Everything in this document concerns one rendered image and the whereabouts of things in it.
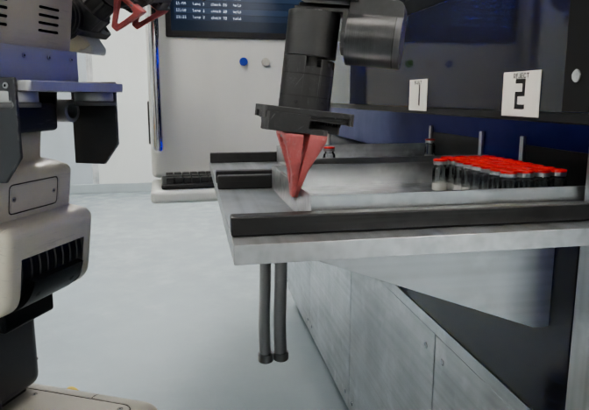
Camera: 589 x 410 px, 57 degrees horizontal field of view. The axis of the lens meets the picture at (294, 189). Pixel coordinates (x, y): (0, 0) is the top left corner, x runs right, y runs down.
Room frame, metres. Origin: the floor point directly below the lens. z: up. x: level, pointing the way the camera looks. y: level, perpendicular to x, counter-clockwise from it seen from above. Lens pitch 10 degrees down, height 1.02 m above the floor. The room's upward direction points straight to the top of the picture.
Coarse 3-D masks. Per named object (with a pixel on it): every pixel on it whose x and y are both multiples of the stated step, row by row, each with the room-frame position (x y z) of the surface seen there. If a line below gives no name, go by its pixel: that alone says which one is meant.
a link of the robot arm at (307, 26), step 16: (288, 16) 0.61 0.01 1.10; (304, 16) 0.59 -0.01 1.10; (320, 16) 0.58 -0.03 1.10; (336, 16) 0.60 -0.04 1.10; (288, 32) 0.60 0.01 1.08; (304, 32) 0.59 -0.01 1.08; (320, 32) 0.58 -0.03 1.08; (336, 32) 0.60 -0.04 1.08; (288, 48) 0.60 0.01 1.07; (304, 48) 0.58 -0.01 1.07; (320, 48) 0.59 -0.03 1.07; (336, 48) 0.60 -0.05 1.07
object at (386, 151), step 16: (352, 144) 1.18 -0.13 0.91; (368, 144) 1.19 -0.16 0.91; (384, 144) 1.19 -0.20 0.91; (400, 144) 1.20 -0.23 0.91; (416, 144) 1.21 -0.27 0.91; (320, 160) 0.90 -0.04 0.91; (336, 160) 0.91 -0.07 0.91; (352, 160) 0.91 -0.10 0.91; (368, 160) 0.92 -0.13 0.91; (384, 160) 0.92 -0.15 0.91; (400, 160) 0.93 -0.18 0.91; (416, 160) 0.94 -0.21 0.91; (432, 160) 0.94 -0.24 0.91
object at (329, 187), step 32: (288, 192) 0.67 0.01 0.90; (320, 192) 0.76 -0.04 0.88; (352, 192) 0.76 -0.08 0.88; (384, 192) 0.76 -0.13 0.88; (416, 192) 0.57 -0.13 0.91; (448, 192) 0.58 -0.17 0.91; (480, 192) 0.59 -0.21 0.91; (512, 192) 0.60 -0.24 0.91; (544, 192) 0.60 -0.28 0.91; (576, 192) 0.61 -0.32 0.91
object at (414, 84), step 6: (414, 84) 1.09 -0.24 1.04; (426, 84) 1.03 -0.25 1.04; (414, 90) 1.09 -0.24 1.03; (420, 90) 1.06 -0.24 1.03; (426, 90) 1.03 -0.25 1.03; (414, 96) 1.09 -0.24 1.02; (420, 96) 1.06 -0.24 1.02; (426, 96) 1.03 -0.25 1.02; (414, 102) 1.09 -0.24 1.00; (420, 102) 1.06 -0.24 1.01; (426, 102) 1.03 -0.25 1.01; (408, 108) 1.11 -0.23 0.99; (414, 108) 1.09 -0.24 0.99; (420, 108) 1.06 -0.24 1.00; (426, 108) 1.03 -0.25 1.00
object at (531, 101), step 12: (516, 72) 0.75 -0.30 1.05; (528, 72) 0.72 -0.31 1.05; (540, 72) 0.70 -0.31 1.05; (504, 84) 0.78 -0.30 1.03; (516, 84) 0.75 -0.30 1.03; (528, 84) 0.72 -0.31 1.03; (540, 84) 0.70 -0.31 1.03; (504, 96) 0.77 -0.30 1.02; (528, 96) 0.72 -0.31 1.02; (504, 108) 0.77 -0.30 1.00; (528, 108) 0.72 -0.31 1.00
